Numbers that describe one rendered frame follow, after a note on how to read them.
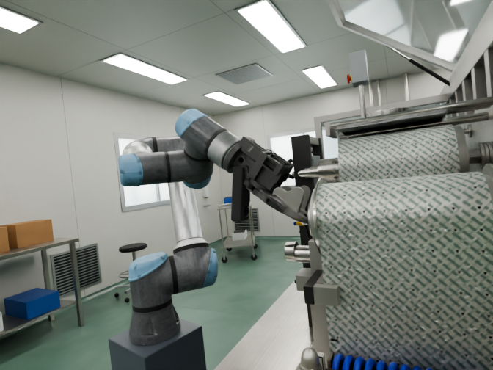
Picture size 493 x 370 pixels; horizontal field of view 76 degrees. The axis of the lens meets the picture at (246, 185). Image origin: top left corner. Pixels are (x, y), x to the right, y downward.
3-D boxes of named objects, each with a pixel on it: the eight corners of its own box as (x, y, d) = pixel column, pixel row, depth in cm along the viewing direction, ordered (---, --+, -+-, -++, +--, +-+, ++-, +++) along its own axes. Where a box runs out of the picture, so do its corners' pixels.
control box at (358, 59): (348, 89, 109) (346, 60, 109) (369, 85, 107) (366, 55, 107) (346, 84, 103) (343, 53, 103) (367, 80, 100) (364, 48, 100)
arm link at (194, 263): (171, 296, 100) (150, 147, 118) (216, 286, 106) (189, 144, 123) (174, 294, 90) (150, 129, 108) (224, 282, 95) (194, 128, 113)
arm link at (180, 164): (165, 172, 81) (166, 139, 74) (207, 168, 85) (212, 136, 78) (170, 194, 77) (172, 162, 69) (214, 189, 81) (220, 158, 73)
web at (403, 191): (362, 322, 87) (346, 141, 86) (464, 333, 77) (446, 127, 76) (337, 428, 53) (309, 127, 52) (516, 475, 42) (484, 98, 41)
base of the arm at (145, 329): (119, 336, 94) (116, 304, 94) (162, 316, 106) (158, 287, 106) (147, 351, 85) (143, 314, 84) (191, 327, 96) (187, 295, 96)
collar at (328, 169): (324, 183, 85) (322, 159, 85) (347, 180, 83) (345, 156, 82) (319, 184, 80) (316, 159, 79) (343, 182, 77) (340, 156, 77)
